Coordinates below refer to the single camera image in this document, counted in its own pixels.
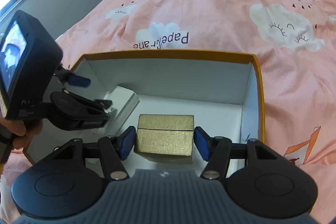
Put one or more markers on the gold rectangular box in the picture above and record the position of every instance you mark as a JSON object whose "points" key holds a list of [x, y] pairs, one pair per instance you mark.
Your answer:
{"points": [[165, 138]]}

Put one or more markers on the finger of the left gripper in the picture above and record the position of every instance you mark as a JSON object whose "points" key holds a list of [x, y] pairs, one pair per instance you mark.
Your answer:
{"points": [[105, 104], [74, 80]]}

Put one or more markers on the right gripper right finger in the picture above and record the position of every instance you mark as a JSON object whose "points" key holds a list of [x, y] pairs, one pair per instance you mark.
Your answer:
{"points": [[215, 151]]}

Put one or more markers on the pink cloud print duvet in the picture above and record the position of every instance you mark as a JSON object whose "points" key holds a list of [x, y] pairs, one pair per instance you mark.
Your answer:
{"points": [[294, 41]]}

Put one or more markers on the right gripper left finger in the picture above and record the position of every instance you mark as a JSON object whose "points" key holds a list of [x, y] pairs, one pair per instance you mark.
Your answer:
{"points": [[114, 150]]}

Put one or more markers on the white glasses case box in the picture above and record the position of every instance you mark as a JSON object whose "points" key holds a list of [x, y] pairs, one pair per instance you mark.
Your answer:
{"points": [[124, 102]]}

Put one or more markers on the person's left hand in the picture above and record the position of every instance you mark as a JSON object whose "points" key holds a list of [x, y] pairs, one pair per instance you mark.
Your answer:
{"points": [[24, 135]]}

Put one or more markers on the orange cardboard box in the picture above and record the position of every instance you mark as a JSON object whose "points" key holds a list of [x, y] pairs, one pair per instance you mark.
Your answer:
{"points": [[222, 90]]}

